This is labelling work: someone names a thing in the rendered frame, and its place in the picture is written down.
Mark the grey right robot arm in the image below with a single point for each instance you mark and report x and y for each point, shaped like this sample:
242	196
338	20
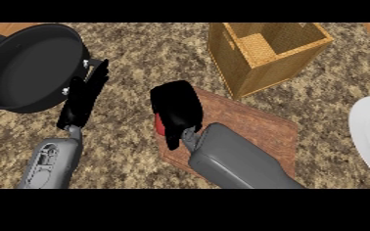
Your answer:
237	158

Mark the brown wooden cutting board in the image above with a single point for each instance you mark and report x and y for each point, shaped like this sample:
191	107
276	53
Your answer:
245	129

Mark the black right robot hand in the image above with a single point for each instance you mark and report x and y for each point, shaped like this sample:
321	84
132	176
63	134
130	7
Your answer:
178	106

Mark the black frying pan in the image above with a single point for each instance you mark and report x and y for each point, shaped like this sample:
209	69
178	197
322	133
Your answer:
40	67

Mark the orange-brown wooden surface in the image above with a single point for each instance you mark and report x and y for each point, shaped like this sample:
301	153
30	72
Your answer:
12	27

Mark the tan wicker basket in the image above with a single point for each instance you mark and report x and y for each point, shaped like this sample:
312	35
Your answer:
270	54

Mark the red bell pepper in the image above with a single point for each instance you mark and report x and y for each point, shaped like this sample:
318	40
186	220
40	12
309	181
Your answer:
160	124

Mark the white rounded object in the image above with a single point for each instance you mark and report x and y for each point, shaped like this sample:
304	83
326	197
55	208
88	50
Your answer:
362	130

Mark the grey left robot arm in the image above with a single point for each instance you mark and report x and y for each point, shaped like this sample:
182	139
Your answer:
52	163

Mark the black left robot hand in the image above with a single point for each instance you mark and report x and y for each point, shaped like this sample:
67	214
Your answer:
82	101

